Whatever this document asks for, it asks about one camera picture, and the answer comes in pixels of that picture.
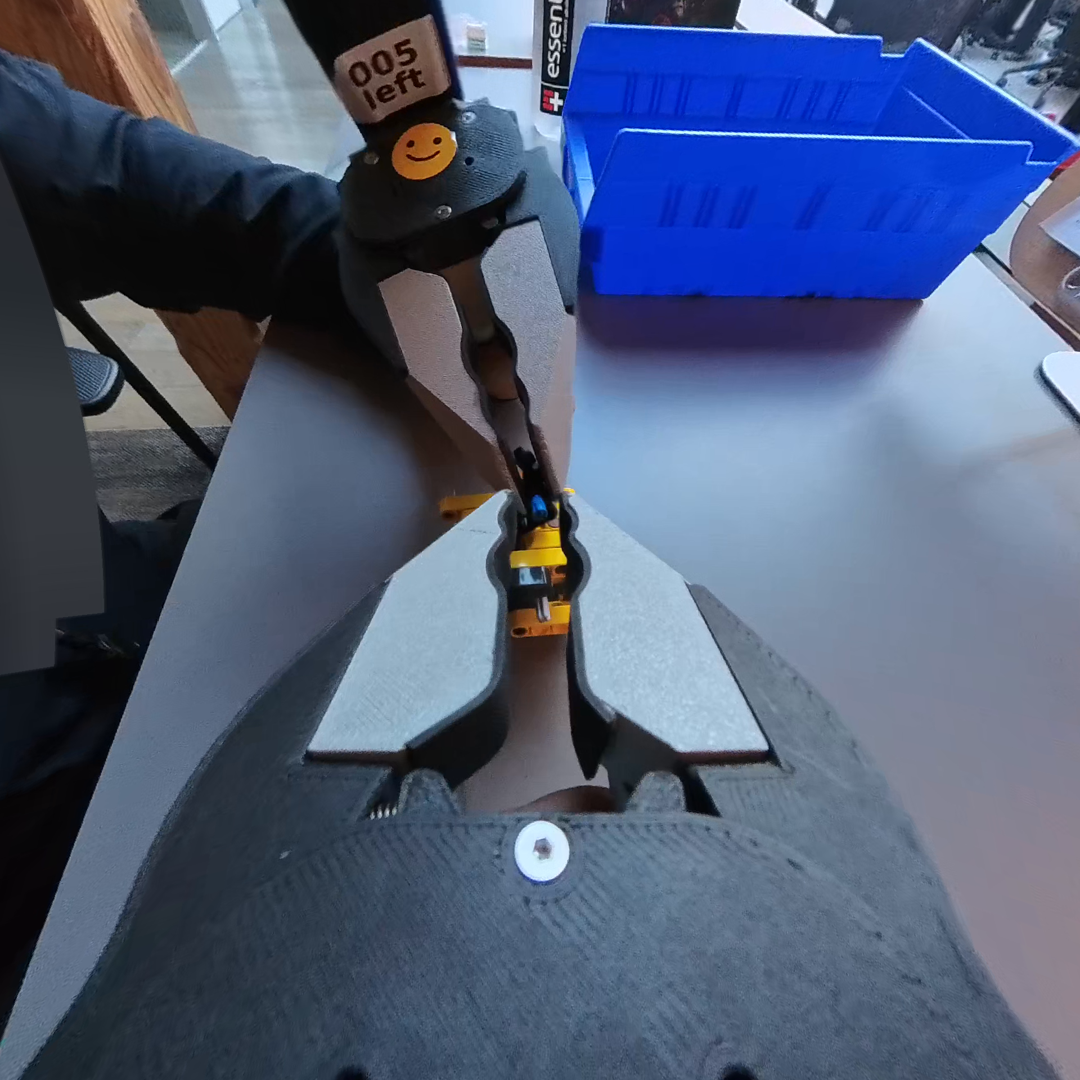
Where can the black office chair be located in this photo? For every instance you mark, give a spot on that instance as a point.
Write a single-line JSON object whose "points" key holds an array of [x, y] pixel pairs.
{"points": [[93, 380]]}

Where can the round wooden table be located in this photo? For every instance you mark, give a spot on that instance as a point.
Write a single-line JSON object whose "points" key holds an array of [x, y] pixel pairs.
{"points": [[1034, 270]]}

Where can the white flat stand base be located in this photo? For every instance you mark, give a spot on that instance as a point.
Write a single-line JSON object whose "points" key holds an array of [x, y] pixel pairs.
{"points": [[1065, 380]]}

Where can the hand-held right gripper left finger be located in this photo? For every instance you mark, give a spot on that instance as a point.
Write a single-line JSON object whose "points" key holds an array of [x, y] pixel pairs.
{"points": [[413, 666]]}

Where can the person's left forearm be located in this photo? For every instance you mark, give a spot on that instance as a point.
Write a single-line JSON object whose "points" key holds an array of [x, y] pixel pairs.
{"points": [[169, 219]]}

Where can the dark printed box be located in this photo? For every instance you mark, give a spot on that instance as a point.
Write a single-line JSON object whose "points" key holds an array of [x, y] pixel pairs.
{"points": [[666, 13]]}

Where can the person's left hand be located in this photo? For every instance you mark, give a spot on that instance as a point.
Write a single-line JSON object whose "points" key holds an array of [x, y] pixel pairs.
{"points": [[499, 371]]}

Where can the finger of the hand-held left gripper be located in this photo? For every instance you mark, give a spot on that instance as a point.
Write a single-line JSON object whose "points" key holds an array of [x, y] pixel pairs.
{"points": [[430, 337], [544, 337]]}

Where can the white black bottle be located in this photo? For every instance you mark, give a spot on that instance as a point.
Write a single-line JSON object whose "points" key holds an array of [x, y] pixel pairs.
{"points": [[553, 76]]}

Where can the large blue plastic bin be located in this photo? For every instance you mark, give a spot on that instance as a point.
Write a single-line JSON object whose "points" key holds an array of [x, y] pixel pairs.
{"points": [[759, 228]]}

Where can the yellow black lego model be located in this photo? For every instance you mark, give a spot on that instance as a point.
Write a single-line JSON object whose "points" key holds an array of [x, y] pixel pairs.
{"points": [[540, 557]]}

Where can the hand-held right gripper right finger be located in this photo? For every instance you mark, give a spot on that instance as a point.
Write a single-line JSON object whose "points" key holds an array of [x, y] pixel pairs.
{"points": [[666, 666]]}

